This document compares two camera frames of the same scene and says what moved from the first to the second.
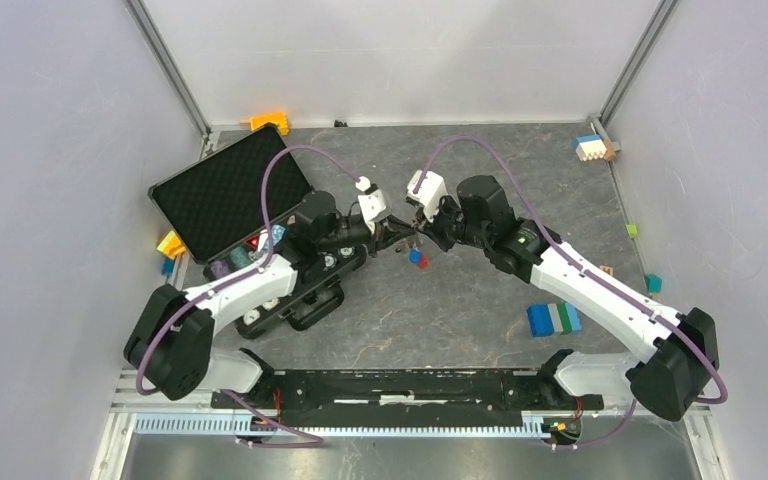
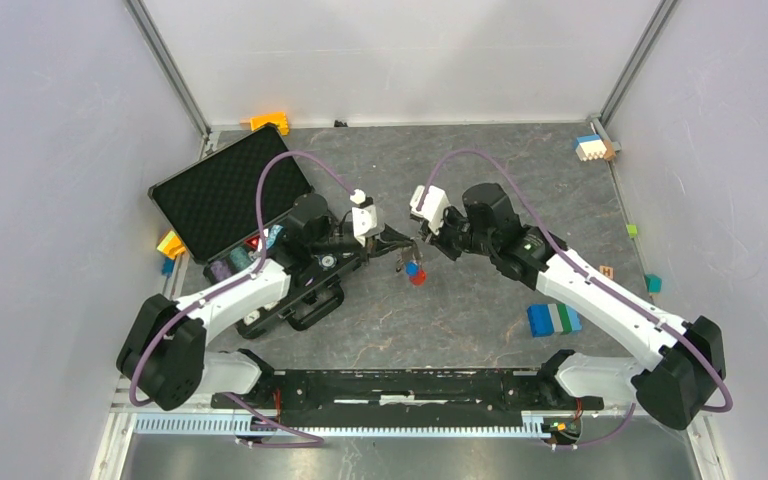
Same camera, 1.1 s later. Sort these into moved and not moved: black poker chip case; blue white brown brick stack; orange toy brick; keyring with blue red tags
Moved: keyring with blue red tags
Not moved: blue white brown brick stack; orange toy brick; black poker chip case
